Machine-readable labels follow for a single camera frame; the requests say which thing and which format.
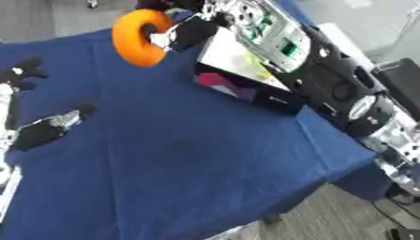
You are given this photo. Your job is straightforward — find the black chair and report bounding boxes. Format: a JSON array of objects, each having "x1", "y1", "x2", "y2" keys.
[{"x1": 370, "y1": 57, "x2": 420, "y2": 124}]

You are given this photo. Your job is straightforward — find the purple object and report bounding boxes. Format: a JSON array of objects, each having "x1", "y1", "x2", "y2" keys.
[{"x1": 228, "y1": 82, "x2": 260, "y2": 101}]

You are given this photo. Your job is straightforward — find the pink object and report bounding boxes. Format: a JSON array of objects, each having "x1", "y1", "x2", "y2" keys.
[{"x1": 197, "y1": 71, "x2": 233, "y2": 91}]

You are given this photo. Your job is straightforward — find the black floor cable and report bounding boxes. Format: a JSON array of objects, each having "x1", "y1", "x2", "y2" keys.
[{"x1": 370, "y1": 196, "x2": 420, "y2": 233}]

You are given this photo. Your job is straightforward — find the orange ring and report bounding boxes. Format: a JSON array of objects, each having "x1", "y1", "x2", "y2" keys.
[{"x1": 110, "y1": 7, "x2": 174, "y2": 68}]

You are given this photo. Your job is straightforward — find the black box with white inside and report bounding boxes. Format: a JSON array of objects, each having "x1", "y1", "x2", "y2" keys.
[{"x1": 191, "y1": 25, "x2": 308, "y2": 116}]

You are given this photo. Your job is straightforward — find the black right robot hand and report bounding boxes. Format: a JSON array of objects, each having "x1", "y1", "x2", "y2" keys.
[{"x1": 134, "y1": 0, "x2": 238, "y2": 53}]

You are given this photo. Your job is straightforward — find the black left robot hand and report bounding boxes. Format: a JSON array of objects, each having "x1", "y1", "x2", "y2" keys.
[{"x1": 0, "y1": 56, "x2": 102, "y2": 153}]

